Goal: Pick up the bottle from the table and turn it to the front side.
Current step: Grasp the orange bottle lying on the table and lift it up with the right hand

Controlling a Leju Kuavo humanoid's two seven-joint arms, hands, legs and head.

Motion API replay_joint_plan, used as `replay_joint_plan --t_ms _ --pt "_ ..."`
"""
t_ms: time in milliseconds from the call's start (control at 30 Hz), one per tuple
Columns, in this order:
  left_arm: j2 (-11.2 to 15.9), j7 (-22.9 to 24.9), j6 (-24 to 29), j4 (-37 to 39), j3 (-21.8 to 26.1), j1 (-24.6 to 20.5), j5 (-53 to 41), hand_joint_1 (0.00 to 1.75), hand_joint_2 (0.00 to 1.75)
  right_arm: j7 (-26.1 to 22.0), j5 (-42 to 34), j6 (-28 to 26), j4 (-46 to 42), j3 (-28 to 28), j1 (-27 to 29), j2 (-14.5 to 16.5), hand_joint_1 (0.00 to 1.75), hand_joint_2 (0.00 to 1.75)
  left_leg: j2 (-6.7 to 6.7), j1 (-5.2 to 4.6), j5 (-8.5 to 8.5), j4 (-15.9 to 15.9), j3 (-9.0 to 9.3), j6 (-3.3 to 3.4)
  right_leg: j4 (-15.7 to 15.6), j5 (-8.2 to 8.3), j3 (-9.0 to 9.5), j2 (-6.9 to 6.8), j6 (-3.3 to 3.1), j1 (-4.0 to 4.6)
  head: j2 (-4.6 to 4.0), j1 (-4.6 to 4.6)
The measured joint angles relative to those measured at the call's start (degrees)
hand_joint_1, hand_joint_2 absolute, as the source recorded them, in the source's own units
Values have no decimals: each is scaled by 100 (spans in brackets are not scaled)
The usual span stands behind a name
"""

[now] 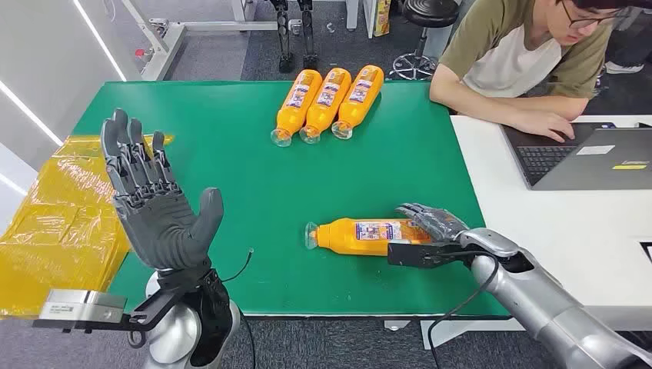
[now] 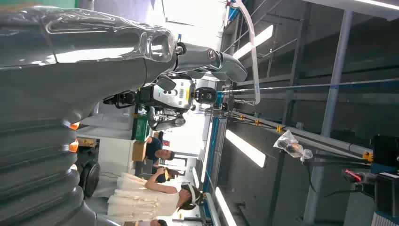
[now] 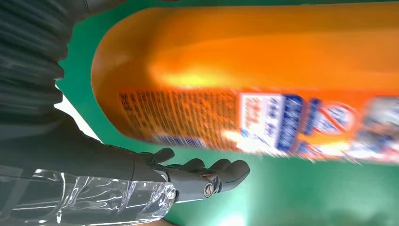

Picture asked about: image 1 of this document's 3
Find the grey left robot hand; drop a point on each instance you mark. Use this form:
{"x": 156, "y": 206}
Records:
{"x": 155, "y": 229}

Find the person's right hand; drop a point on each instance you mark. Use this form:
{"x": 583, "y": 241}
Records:
{"x": 545, "y": 124}

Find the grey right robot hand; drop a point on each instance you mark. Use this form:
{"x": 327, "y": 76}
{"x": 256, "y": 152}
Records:
{"x": 438, "y": 223}

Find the orange bottle with clear cap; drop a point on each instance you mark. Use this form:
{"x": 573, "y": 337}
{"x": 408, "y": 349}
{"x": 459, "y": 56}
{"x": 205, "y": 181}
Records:
{"x": 359, "y": 99}
{"x": 298, "y": 102}
{"x": 346, "y": 238}
{"x": 326, "y": 102}

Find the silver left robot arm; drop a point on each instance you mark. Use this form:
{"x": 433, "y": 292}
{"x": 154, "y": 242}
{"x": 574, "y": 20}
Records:
{"x": 175, "y": 331}

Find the person's right forearm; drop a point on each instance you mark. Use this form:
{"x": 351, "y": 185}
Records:
{"x": 474, "y": 107}

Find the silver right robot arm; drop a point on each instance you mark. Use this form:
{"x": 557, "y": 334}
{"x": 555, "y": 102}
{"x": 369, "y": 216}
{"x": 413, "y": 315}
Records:
{"x": 535, "y": 300}

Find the grey laptop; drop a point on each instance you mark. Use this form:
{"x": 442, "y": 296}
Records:
{"x": 586, "y": 168}

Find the person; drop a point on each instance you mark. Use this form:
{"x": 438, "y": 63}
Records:
{"x": 504, "y": 56}

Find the white shoe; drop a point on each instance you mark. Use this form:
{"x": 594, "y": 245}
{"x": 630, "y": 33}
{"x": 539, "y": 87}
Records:
{"x": 624, "y": 67}

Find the green table mat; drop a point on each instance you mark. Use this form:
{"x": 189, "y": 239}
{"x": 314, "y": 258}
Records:
{"x": 254, "y": 203}

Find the yellow plastic bag stack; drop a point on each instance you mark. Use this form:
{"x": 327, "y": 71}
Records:
{"x": 51, "y": 229}

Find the black round stool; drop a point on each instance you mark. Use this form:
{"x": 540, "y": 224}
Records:
{"x": 425, "y": 30}

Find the white light strip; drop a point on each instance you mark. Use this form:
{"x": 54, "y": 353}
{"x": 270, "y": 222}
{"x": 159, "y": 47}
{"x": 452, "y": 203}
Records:
{"x": 99, "y": 40}
{"x": 30, "y": 113}

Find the yellow printed box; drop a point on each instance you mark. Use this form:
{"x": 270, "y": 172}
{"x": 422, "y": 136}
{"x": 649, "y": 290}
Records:
{"x": 382, "y": 18}

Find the black stand leg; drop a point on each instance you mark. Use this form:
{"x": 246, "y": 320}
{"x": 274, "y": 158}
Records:
{"x": 308, "y": 35}
{"x": 284, "y": 35}

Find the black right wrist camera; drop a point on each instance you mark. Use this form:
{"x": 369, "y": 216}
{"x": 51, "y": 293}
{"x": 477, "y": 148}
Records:
{"x": 423, "y": 254}

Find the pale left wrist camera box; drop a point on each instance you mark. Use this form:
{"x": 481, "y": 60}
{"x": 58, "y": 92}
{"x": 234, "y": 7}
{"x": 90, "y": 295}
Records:
{"x": 81, "y": 305}

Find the white metal table frame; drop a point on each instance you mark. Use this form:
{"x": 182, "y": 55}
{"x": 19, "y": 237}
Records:
{"x": 163, "y": 46}

